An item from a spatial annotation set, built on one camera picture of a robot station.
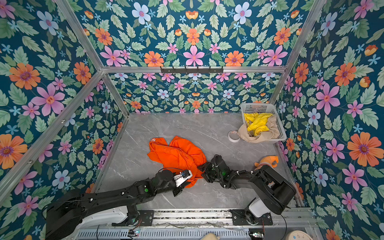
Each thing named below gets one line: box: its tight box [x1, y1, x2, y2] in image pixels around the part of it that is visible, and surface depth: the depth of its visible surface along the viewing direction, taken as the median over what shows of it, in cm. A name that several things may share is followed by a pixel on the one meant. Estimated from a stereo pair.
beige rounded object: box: [200, 232, 220, 240], surface depth 67 cm
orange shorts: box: [147, 136, 207, 188], surface depth 92 cm
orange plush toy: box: [254, 155, 279, 171], surface depth 92 cm
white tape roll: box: [228, 130, 241, 143], surface depth 107 cm
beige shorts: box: [238, 114, 280, 143], surface depth 96 cm
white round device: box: [285, 230, 313, 240], surface depth 68 cm
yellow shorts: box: [243, 112, 274, 136], surface depth 99 cm
